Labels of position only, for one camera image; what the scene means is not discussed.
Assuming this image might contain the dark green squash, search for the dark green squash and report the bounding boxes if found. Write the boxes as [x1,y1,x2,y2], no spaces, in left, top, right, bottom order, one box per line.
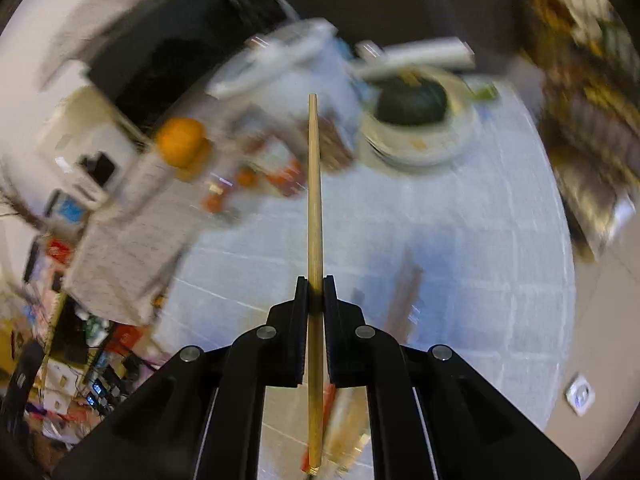
[375,75,448,127]

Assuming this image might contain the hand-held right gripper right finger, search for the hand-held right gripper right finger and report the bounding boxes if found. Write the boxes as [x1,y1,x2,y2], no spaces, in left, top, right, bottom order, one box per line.
[324,276,581,480]

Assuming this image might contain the red box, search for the red box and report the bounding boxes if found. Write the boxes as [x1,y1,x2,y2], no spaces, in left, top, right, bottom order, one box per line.
[107,325,151,357]

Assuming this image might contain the grey brown refrigerator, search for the grey brown refrigerator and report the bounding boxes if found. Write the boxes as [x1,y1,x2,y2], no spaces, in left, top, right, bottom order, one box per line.
[270,0,531,56]

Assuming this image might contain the white floor socket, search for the white floor socket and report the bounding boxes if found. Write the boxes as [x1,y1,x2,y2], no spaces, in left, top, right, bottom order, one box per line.
[565,372,597,416]

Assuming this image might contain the black wire storage rack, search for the black wire storage rack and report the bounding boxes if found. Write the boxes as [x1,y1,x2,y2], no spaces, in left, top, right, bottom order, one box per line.
[520,0,640,261]

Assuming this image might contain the blue label plastic jar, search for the blue label plastic jar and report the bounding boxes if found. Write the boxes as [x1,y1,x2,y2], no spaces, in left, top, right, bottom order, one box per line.
[47,190,83,226]

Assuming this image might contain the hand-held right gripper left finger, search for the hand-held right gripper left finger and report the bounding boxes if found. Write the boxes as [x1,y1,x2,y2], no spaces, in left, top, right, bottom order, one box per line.
[52,276,308,480]

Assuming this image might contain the white air fryer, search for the white air fryer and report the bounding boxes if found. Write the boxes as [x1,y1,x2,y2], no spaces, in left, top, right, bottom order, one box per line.
[47,95,146,211]

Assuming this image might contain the dry branches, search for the dry branches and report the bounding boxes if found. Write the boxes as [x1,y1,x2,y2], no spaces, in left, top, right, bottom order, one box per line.
[0,180,41,233]

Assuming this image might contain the red spice jar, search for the red spice jar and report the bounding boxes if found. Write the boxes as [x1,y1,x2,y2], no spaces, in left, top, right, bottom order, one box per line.
[262,157,307,197]

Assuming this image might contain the floral cabinet cover cloth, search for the floral cabinet cover cloth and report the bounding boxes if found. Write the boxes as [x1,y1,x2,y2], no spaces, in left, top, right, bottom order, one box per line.
[65,155,241,326]

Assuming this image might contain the black microwave oven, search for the black microwave oven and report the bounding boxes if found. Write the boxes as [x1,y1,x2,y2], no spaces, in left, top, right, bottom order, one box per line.
[87,0,286,126]

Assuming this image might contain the floral microwave cover cloth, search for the floral microwave cover cloth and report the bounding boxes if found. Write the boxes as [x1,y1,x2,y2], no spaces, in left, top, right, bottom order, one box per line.
[40,0,201,86]

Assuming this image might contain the stack of white bowls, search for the stack of white bowls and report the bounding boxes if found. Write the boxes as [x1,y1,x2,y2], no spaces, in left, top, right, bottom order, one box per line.
[360,71,481,167]

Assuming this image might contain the grey checked tablecloth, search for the grey checked tablecloth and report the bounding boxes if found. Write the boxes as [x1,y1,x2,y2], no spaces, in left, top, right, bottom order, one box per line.
[150,75,576,480]

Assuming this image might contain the long bamboo chopstick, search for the long bamboo chopstick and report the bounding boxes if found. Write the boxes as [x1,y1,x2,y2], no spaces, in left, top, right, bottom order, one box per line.
[301,93,325,476]

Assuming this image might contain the brown spice jar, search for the brown spice jar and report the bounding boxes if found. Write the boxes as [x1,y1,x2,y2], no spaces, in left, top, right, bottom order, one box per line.
[320,117,357,173]

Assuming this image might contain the white cooking pot with handle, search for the white cooking pot with handle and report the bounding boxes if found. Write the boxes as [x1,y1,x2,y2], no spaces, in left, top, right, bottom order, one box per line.
[207,19,476,126]

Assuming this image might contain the orange fruit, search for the orange fruit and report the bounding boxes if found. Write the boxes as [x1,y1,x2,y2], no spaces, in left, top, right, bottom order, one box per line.
[156,117,211,168]

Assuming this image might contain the red label plastic jar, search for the red label plastic jar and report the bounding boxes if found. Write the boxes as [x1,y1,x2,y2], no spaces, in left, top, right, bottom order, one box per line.
[45,239,71,266]

